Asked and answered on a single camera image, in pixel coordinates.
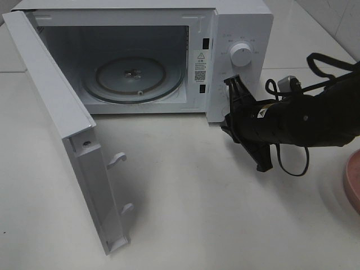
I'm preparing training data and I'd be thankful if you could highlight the upper white microwave knob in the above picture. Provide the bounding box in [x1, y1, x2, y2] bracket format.
[229, 42, 253, 67]

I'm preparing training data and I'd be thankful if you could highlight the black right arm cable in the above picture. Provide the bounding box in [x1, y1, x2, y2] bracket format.
[265, 52, 360, 177]

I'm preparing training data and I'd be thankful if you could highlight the pink round plate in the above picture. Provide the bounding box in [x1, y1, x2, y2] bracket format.
[343, 150, 359, 214]

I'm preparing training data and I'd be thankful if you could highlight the white microwave door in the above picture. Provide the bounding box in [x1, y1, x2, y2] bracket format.
[3, 11, 133, 255]

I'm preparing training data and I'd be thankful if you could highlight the glass microwave turntable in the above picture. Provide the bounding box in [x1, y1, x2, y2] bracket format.
[82, 56, 186, 104]

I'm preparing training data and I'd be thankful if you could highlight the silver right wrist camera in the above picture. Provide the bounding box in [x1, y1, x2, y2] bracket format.
[277, 75, 302, 93]

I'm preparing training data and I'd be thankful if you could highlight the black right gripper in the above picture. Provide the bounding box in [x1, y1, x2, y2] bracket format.
[220, 75, 277, 172]

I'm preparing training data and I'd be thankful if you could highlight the white warning label sticker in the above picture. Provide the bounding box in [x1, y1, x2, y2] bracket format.
[193, 49, 208, 83]

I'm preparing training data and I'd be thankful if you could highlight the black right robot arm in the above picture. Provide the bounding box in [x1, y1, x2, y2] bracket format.
[220, 53, 359, 172]

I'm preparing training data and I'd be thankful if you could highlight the white microwave oven body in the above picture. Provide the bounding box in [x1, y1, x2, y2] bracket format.
[3, 1, 273, 129]

